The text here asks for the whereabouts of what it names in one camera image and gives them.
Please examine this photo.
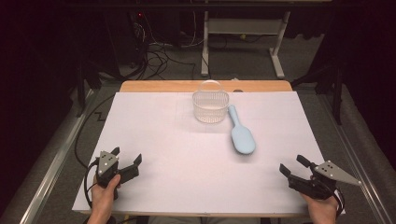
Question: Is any aluminium floor rail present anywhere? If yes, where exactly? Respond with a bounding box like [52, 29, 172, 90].
[18, 90, 94, 224]
[317, 92, 396, 224]

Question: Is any black floor cable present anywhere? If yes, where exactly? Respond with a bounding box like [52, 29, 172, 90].
[74, 92, 116, 170]

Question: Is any tangle of floor cables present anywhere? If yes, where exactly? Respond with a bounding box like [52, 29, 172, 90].
[130, 12, 213, 80]

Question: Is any light blue hairbrush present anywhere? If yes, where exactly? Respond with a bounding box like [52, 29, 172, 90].
[227, 105, 257, 156]

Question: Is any white paper sheet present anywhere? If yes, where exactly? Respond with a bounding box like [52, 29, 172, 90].
[72, 91, 346, 216]

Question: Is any white metal desk frame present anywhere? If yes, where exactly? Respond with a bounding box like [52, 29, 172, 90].
[200, 10, 292, 79]

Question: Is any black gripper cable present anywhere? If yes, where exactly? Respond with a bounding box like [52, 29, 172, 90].
[83, 160, 100, 209]
[333, 186, 346, 218]

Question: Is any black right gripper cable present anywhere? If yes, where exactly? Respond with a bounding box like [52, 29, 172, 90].
[333, 186, 346, 218]

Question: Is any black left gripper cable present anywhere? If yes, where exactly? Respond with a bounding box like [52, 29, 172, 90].
[83, 160, 100, 209]

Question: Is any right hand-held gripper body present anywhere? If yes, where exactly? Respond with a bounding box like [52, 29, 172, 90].
[289, 160, 362, 201]

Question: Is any person's right hand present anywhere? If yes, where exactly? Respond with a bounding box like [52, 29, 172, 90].
[300, 192, 340, 224]

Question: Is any black metal stand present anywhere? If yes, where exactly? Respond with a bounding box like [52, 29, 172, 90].
[290, 55, 345, 125]
[76, 59, 102, 118]

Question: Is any white plastic basket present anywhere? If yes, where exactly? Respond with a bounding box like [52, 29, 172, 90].
[191, 79, 231, 124]

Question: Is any person's left hand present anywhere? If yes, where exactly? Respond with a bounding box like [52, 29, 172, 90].
[90, 174, 121, 218]

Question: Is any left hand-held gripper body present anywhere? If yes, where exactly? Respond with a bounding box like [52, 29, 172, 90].
[94, 150, 123, 201]

